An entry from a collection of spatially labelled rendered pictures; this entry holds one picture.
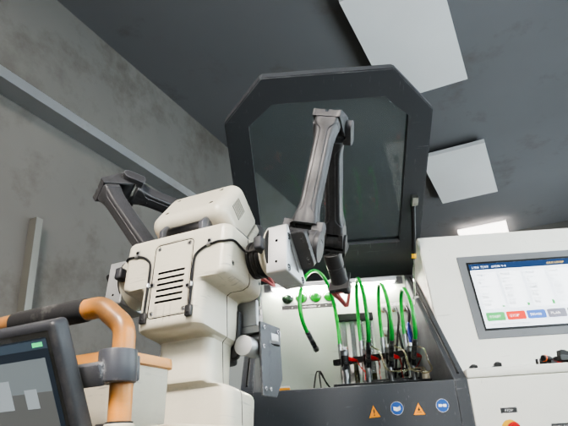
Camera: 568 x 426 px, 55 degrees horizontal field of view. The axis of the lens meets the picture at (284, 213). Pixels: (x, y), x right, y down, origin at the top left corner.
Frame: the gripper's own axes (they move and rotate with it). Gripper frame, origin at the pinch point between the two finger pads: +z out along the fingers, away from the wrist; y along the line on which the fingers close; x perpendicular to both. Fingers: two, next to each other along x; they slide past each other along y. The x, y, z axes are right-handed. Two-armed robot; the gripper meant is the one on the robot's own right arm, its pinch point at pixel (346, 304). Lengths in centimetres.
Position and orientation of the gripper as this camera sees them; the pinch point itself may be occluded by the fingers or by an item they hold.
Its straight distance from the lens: 186.5
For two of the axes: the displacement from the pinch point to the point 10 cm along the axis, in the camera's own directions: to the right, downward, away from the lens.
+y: 1.9, -3.9, 9.0
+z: 2.7, 9.0, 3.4
